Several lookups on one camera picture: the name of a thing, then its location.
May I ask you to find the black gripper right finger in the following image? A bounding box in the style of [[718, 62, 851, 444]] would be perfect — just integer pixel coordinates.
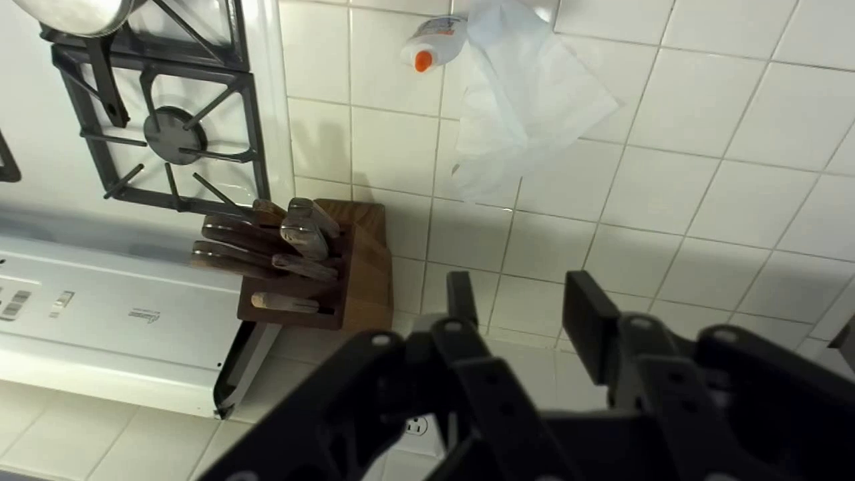
[[560, 266, 855, 481]]

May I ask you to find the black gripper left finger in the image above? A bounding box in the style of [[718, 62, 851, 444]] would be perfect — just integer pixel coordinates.
[[197, 270, 571, 481]]

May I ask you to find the brown wooden knife block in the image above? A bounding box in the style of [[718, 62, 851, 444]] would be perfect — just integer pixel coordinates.
[[235, 195, 396, 334]]

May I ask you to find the white gas range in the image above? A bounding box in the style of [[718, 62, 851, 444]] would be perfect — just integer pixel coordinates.
[[0, 0, 297, 421]]

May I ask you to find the clear plastic bag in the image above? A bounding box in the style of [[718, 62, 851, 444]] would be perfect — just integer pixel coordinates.
[[449, 0, 621, 209]]

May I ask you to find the black burner grate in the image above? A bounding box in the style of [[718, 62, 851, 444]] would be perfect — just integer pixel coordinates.
[[0, 131, 27, 187], [36, 0, 275, 217]]

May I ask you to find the white glue bottle orange cap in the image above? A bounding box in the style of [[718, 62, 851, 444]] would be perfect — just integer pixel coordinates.
[[397, 11, 469, 76]]

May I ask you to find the steel pot lid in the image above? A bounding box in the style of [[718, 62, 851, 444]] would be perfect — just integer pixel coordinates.
[[11, 0, 150, 39]]

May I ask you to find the brown handled knife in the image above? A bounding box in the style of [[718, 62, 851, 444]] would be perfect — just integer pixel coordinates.
[[197, 211, 297, 248], [190, 237, 342, 285], [249, 289, 326, 318], [278, 195, 342, 261]]

